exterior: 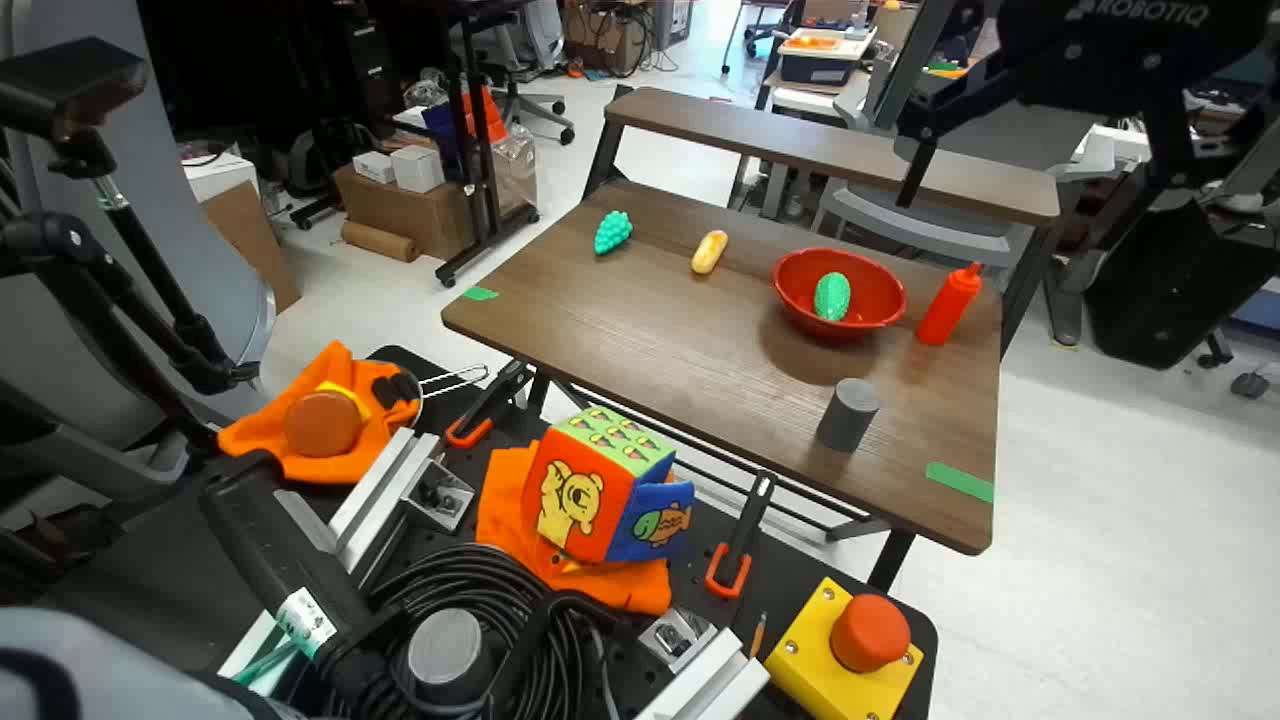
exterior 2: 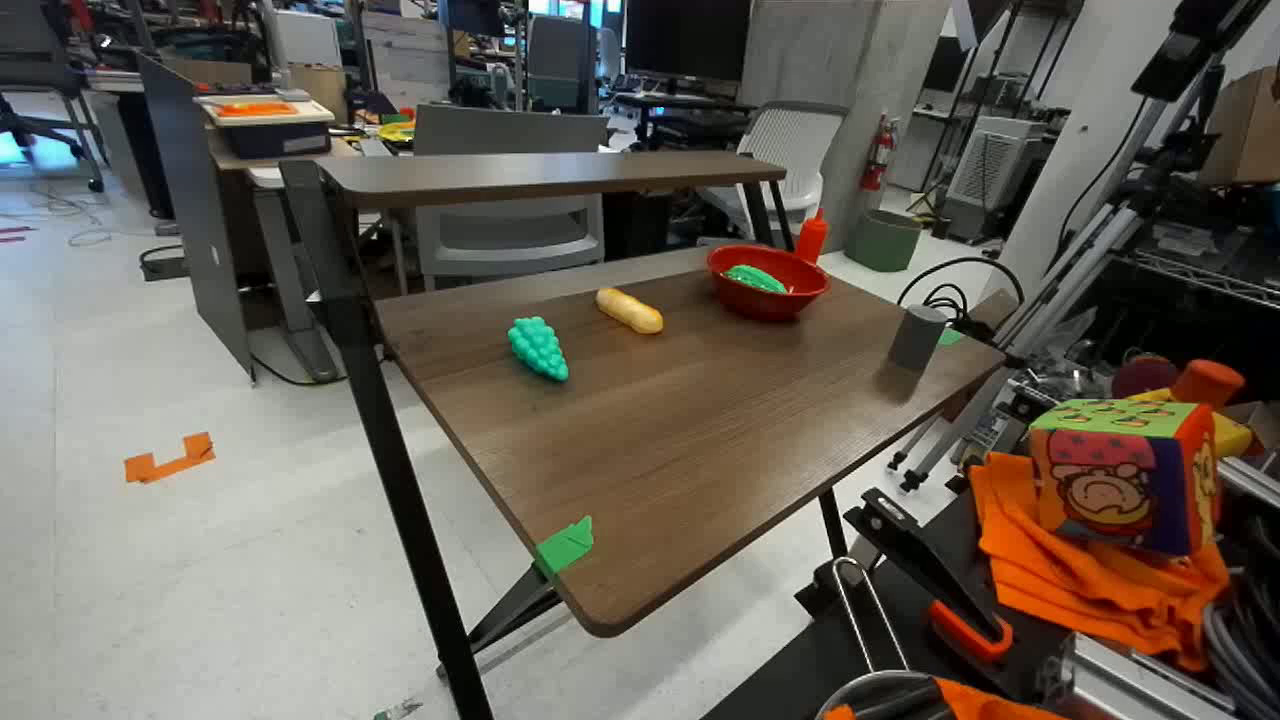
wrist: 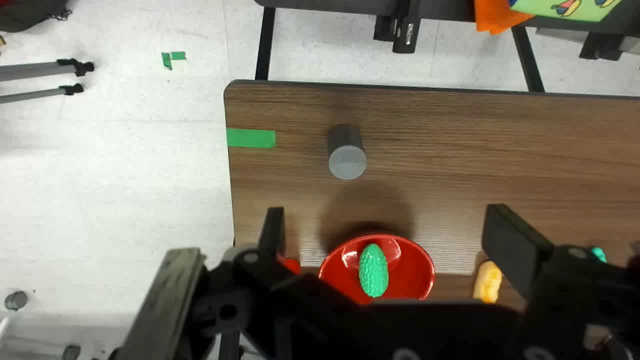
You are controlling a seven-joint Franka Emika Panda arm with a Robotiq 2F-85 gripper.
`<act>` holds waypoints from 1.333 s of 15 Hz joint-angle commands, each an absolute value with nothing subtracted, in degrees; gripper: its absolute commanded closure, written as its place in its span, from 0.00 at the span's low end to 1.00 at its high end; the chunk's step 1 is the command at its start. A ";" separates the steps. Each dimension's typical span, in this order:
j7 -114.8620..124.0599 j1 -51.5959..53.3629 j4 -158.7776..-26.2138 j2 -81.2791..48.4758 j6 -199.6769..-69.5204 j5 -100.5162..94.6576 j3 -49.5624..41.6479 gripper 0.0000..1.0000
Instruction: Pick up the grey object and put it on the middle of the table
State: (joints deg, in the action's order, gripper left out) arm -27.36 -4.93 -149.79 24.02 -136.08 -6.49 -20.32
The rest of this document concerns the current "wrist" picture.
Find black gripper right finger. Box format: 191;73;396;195
481;203;553;297

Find green floor tape mark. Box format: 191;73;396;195
159;49;188;70

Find teal grape toy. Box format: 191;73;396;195
590;245;608;262

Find green pickle toy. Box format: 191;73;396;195
357;243;387;297

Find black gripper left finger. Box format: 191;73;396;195
258;207;285;260

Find green tape strip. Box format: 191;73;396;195
226;127;277;150

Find grey cylinder block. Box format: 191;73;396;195
325;124;368;179

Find orange cloth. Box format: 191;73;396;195
473;0;529;36

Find grey tripod leg lower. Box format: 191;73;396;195
0;84;84;103

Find red bowl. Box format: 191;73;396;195
318;231;436;303

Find yellow corn toy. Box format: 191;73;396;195
471;260;503;303

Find grey tripod leg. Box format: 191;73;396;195
0;84;84;103
0;57;96;81

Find colourful plush cube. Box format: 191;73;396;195
507;0;621;22

